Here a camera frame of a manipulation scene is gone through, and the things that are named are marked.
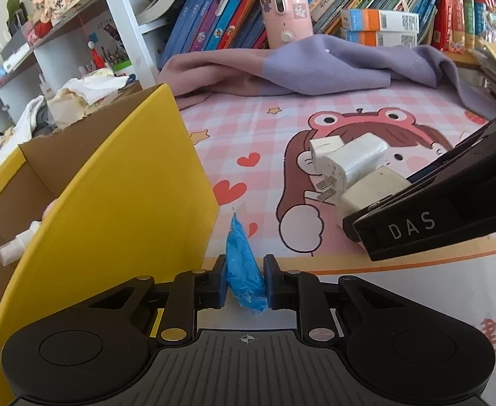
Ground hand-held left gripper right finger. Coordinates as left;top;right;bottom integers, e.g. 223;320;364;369
264;254;405;344

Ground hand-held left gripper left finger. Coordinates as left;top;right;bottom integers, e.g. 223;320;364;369
88;254;228;344

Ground blue plastic packet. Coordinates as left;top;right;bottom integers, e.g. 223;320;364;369
226;213;269;314

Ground cream charger block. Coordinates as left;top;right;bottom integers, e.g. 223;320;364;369
336;166;413;242

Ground glossy white charger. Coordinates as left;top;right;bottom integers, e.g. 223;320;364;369
324;132;391;197

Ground white charger with prongs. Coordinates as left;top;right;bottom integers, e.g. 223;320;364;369
308;136;350;204

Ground yellow cardboard box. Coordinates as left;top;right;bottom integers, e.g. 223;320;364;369
0;83;221;406

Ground pink checkered cartoon tablecloth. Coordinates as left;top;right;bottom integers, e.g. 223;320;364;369
176;80;496;406

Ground pink and purple blanket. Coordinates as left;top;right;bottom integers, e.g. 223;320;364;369
157;34;496;121

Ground orange and blue carton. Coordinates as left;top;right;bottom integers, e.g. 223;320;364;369
344;29;420;48
341;8;420;33

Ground white spray bottle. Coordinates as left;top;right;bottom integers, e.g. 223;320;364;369
0;220;41;266

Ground floral tissue pack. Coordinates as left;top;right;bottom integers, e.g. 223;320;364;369
47;72;141;130

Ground grey cloth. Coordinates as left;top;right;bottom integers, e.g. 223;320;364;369
32;101;56;136

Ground pens and stationery holders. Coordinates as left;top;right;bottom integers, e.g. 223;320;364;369
81;46;136;77

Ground white shirt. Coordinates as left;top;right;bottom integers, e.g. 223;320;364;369
0;95;46;165

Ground pink cylindrical humidifier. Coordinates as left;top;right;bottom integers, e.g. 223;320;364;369
254;0;314;50

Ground row of colourful books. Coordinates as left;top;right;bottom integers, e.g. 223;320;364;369
159;0;496;53

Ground white shelf unit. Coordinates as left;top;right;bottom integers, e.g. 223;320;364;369
0;0;181;123

